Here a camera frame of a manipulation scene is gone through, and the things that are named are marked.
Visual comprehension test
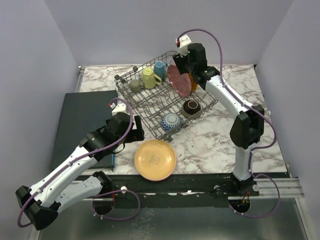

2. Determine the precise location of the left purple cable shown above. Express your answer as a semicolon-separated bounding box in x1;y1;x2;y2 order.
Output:
16;97;141;228

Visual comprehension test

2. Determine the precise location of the grey wire dish rack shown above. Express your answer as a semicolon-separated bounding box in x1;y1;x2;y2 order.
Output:
114;50;218;142

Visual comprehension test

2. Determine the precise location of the pink polka dot plate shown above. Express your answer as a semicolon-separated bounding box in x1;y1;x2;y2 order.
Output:
167;64;192;97

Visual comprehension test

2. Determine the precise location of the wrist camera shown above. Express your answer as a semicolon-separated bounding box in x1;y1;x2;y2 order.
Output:
175;34;192;56
109;103;128;116

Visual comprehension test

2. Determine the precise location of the cream yellow round plate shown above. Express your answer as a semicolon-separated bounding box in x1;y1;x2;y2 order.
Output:
134;139;177;178

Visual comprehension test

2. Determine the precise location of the brown patterned bowl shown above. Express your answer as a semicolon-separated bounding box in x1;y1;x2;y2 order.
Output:
181;99;202;118

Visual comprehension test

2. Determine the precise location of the grey ceramic mug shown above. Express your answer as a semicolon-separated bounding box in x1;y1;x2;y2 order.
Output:
129;79;144;93

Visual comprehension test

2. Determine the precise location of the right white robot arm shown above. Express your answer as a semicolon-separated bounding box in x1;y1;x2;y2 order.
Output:
173;41;265;196

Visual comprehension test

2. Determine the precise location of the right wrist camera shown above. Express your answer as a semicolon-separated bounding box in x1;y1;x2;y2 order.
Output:
175;34;192;56

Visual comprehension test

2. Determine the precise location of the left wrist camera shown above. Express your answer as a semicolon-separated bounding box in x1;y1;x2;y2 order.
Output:
109;103;128;116

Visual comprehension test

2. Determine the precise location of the red blue patterned bowl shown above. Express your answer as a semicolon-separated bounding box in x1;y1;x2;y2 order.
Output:
160;112;182;132

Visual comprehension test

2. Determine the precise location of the aluminium frame rail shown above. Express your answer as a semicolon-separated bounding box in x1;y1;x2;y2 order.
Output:
252;178;305;199

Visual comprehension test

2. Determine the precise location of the purple cable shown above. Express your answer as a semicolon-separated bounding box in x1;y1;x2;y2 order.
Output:
176;28;282;218
16;97;141;228

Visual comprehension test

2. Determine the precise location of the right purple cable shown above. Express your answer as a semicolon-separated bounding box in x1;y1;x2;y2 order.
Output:
176;28;282;218

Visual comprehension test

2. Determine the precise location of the blue ceramic mug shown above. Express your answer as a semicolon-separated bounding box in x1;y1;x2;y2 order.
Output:
153;61;168;80

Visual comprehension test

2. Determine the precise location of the light green ceramic mug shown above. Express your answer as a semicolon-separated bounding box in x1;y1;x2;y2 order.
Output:
141;67;162;89

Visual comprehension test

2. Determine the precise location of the yellow polka dot plate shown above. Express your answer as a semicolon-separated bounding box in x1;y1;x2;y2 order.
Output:
188;73;198;93

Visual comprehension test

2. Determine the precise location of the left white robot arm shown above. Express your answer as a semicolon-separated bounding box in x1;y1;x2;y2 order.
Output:
15;112;145;231

